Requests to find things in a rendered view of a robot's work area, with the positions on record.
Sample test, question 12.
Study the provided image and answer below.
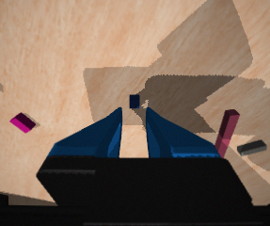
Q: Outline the short magenta block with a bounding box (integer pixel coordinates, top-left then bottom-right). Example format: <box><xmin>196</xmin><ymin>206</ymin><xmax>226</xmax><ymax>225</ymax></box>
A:
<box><xmin>10</xmin><ymin>112</ymin><xmax>36</xmax><ymax>133</ymax></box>

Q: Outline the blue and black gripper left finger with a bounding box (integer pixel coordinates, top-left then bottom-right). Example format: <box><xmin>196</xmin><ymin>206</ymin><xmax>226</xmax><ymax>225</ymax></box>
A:
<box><xmin>47</xmin><ymin>107</ymin><xmax>122</xmax><ymax>157</ymax></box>

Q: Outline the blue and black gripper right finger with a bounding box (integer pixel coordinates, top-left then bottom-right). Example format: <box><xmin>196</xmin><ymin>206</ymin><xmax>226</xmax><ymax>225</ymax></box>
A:
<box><xmin>146</xmin><ymin>107</ymin><xmax>221</xmax><ymax>157</ymax></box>

